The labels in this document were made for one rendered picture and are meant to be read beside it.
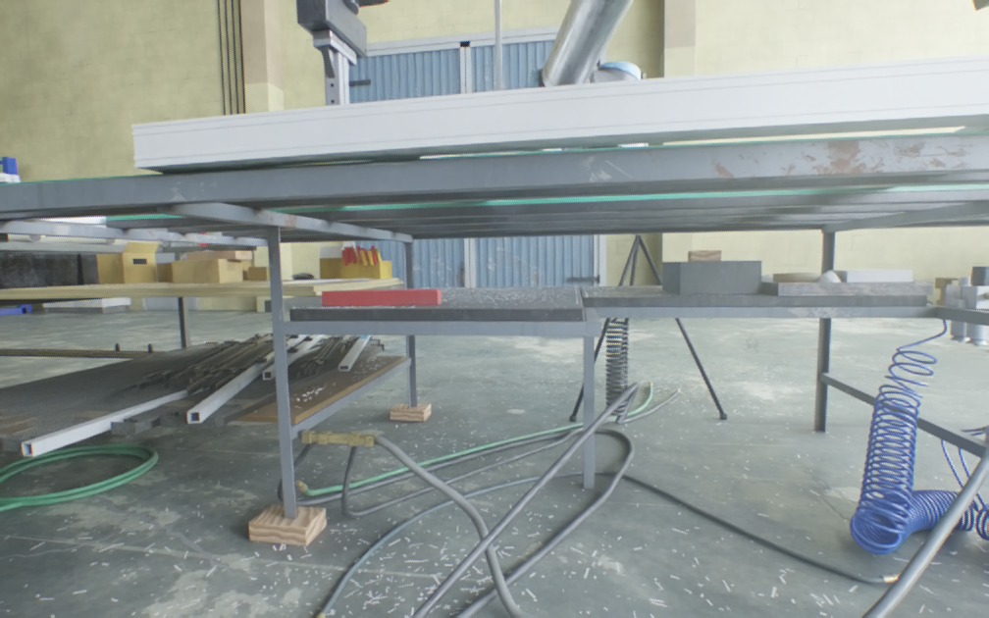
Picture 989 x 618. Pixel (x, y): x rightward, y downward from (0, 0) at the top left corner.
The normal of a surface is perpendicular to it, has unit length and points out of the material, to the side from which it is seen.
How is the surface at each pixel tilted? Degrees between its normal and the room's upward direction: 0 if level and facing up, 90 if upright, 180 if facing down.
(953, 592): 0
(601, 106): 90
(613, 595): 0
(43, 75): 90
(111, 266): 90
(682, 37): 90
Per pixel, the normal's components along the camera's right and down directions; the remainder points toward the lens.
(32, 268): 0.99, 0.03
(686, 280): -0.15, 0.09
